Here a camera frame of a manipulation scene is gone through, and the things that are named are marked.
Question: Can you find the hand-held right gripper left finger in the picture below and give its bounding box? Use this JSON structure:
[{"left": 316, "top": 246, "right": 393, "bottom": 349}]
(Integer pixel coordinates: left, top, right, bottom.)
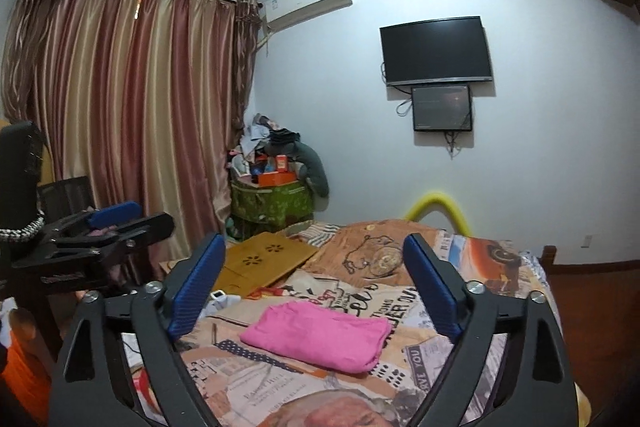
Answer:
[{"left": 49, "top": 233, "right": 228, "bottom": 427}]

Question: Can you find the person's left forearm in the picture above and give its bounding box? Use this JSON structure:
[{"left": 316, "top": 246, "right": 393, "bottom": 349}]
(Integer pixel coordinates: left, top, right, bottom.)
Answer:
[{"left": 0, "top": 121, "right": 47, "bottom": 250}]

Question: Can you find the small white device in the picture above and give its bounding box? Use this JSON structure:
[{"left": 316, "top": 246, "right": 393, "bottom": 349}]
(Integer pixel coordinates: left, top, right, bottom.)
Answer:
[{"left": 207, "top": 289, "right": 241, "bottom": 314}]

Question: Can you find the black wall television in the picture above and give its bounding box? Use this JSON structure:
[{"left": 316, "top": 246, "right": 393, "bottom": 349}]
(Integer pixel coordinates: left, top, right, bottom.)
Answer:
[{"left": 379, "top": 16, "right": 495, "bottom": 86}]

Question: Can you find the small black wall monitor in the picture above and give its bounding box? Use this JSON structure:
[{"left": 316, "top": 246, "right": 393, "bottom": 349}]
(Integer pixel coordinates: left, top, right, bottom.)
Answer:
[{"left": 411, "top": 83, "right": 474, "bottom": 132}]

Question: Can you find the wooden lap desk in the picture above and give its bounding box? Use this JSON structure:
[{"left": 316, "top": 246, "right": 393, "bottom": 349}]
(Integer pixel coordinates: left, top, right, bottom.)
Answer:
[{"left": 222, "top": 232, "right": 318, "bottom": 300}]

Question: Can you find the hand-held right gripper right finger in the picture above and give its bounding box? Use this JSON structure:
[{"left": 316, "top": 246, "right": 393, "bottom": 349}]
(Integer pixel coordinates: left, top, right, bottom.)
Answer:
[{"left": 402, "top": 233, "right": 578, "bottom": 427}]

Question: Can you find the pink buttoned cardigan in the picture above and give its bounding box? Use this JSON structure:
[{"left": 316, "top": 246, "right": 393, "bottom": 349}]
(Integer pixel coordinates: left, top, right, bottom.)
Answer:
[{"left": 240, "top": 301, "right": 392, "bottom": 374}]

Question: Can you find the green patterned cover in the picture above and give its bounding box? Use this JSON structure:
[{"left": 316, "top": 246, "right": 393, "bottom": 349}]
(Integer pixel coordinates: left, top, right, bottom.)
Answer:
[{"left": 231, "top": 179, "right": 315, "bottom": 228}]

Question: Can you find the striped brown curtain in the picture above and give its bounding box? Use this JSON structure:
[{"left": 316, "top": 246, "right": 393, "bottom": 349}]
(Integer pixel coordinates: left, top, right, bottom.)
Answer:
[{"left": 0, "top": 0, "right": 261, "bottom": 258}]

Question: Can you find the black mesh chair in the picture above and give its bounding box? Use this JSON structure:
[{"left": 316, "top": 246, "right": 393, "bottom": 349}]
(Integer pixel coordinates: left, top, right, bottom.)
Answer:
[{"left": 37, "top": 177, "right": 94, "bottom": 220}]

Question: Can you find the black cable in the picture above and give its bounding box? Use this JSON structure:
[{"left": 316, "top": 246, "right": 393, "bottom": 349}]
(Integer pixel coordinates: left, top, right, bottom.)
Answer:
[
  {"left": 445, "top": 129, "right": 466, "bottom": 158},
  {"left": 382, "top": 62, "right": 414, "bottom": 118}
]

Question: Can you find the orange cloth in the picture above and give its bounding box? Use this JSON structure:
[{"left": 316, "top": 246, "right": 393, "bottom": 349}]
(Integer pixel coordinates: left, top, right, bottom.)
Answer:
[{"left": 0, "top": 307, "right": 53, "bottom": 394}]

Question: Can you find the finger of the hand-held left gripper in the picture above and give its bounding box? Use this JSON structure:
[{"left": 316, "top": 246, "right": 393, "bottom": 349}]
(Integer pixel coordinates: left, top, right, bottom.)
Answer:
[
  {"left": 47, "top": 213, "right": 176, "bottom": 253},
  {"left": 82, "top": 201, "right": 143, "bottom": 230}
]

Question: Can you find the wooden bed post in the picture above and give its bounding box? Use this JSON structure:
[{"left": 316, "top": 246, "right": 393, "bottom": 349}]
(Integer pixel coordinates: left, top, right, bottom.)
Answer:
[{"left": 540, "top": 246, "right": 558, "bottom": 278}]

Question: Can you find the pile of clothes and clutter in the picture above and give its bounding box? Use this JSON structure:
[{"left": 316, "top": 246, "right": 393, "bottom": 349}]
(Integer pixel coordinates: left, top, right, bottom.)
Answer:
[{"left": 230, "top": 113, "right": 301, "bottom": 180}]

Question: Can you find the printed bed sheet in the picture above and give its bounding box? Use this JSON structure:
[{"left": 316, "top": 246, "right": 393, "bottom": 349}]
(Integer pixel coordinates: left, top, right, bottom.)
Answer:
[{"left": 120, "top": 219, "right": 566, "bottom": 427}]

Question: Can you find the white air conditioner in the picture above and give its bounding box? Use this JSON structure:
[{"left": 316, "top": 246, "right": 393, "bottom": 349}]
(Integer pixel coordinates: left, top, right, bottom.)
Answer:
[{"left": 260, "top": 0, "right": 353, "bottom": 32}]

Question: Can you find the orange box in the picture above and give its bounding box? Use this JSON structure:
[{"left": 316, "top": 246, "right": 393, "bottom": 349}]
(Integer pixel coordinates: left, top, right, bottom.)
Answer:
[{"left": 257, "top": 171, "right": 297, "bottom": 186}]

